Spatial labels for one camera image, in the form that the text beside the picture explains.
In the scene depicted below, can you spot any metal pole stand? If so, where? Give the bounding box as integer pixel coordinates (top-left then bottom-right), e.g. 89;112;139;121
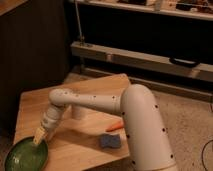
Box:
74;0;92;47

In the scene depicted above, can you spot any black handle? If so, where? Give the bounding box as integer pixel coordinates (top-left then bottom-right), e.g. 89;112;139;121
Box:
169;58;200;68

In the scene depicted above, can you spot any orange carrot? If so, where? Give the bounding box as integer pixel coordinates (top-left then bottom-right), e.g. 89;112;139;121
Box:
106;121;124;132

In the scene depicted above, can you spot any blue sponge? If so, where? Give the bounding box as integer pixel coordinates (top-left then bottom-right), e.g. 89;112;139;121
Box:
99;134;121;149

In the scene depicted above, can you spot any wooden table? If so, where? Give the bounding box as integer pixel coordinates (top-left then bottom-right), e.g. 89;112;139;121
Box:
14;74;130;171

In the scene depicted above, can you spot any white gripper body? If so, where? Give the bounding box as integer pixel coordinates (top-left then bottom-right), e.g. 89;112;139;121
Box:
41;104;66;135

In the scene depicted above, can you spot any white paper cup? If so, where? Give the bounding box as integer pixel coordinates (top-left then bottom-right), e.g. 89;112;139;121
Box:
71;105;84;120

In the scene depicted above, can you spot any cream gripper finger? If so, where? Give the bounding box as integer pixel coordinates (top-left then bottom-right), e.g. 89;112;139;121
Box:
33;127;47;145

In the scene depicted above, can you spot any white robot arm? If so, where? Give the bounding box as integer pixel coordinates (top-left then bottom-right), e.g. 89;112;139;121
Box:
33;84;178;171

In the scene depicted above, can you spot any grey long shelf beam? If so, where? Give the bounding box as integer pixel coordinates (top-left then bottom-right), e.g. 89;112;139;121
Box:
71;41;213;82

